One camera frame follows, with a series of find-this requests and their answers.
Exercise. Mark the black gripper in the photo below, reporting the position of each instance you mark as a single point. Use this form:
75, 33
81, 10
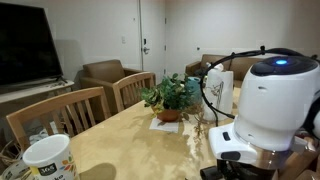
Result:
246, 175

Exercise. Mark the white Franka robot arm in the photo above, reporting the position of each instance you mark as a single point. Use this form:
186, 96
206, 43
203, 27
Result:
276, 100

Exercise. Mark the grey vacuum crevice tool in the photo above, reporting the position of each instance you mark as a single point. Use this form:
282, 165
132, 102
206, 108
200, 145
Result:
210, 174

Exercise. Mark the wooden slatted chair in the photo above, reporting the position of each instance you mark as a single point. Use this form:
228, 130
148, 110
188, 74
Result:
293, 166
133, 80
50, 103

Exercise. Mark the white paper bag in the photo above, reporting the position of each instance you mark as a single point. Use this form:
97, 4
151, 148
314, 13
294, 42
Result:
220, 86

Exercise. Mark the white paper note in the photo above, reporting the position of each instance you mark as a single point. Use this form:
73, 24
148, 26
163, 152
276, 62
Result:
163, 126

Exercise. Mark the brown sofa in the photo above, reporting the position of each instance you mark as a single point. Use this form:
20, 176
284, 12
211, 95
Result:
240, 70

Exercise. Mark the green potted plant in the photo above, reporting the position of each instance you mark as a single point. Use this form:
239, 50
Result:
170, 93

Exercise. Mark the dark cushion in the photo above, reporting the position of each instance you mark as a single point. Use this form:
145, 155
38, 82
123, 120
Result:
196, 72

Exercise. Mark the white door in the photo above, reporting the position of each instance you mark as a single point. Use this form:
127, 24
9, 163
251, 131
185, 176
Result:
153, 26

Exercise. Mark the brown armchair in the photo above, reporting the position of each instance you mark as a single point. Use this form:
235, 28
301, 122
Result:
103, 71

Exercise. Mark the white 365 container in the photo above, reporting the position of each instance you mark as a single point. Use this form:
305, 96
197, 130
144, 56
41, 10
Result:
46, 156

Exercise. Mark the white television stand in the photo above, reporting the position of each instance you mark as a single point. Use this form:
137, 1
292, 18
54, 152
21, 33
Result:
33, 90

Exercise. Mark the wicker basket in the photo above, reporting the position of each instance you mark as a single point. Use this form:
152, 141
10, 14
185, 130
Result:
8, 153

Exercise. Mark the black flat television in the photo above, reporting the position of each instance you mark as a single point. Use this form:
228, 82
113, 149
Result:
26, 43

